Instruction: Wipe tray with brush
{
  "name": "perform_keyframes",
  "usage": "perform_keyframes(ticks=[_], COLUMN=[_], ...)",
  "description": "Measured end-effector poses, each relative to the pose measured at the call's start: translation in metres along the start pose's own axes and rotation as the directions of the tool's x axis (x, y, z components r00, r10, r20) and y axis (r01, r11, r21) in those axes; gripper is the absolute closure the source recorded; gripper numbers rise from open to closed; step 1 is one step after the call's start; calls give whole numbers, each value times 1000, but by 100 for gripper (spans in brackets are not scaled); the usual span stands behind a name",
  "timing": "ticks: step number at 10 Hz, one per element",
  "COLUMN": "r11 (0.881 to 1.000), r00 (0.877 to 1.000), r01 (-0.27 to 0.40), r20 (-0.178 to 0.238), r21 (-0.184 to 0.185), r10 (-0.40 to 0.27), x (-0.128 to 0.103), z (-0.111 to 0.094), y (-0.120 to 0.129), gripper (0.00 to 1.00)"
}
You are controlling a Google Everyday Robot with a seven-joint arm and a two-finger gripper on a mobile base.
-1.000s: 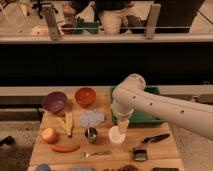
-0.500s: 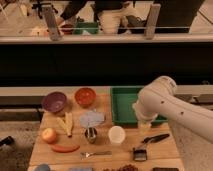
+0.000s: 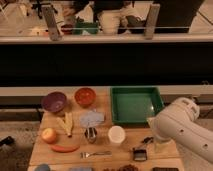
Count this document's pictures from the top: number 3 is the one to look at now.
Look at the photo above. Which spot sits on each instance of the green plastic tray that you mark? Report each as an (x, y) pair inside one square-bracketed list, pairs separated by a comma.
[(134, 105)]

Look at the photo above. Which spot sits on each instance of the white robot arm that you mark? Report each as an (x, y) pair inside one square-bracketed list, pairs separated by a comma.
[(177, 121)]

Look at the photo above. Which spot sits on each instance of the orange bowl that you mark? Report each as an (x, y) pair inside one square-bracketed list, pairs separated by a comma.
[(85, 97)]

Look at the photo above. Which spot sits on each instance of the blue grey cloth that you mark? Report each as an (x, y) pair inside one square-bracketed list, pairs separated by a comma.
[(91, 119)]

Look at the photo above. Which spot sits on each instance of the white plastic cup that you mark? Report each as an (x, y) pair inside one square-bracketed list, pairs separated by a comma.
[(116, 135)]

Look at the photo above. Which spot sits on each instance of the metal cup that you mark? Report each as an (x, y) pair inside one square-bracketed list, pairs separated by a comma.
[(91, 134)]

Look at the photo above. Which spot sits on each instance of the purple bowl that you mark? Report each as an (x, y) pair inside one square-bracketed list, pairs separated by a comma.
[(54, 102)]

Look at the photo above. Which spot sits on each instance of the background green bin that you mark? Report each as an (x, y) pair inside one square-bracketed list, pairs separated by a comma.
[(90, 27)]

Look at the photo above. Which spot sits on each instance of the background red bowl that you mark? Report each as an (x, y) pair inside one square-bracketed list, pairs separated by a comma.
[(67, 28)]

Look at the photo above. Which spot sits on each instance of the seated person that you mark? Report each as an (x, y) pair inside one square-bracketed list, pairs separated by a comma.
[(111, 14)]

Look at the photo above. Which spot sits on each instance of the silver fork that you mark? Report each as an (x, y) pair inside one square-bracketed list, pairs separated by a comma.
[(87, 154)]

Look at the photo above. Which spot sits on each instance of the red apple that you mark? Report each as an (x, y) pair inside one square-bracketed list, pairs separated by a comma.
[(49, 135)]

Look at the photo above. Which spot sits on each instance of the brown snack pile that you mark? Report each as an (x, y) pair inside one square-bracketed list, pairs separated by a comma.
[(123, 168)]

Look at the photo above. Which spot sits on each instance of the blue flat object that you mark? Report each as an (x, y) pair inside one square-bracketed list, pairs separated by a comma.
[(80, 169)]

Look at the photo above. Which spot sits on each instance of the dark rectangular object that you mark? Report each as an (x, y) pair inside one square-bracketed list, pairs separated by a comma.
[(164, 169)]

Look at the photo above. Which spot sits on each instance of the blue round object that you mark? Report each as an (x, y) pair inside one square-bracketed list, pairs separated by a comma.
[(42, 167)]

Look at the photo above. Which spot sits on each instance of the black object on floor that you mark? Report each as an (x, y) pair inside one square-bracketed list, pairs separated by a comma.
[(7, 141)]

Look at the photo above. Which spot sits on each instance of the left metal post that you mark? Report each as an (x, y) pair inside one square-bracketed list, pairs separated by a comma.
[(53, 30)]

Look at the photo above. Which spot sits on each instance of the metal post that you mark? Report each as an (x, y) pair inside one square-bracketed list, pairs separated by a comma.
[(151, 21), (53, 30)]

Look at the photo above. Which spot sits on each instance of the right metal post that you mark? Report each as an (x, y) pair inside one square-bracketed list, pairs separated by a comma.
[(151, 21)]

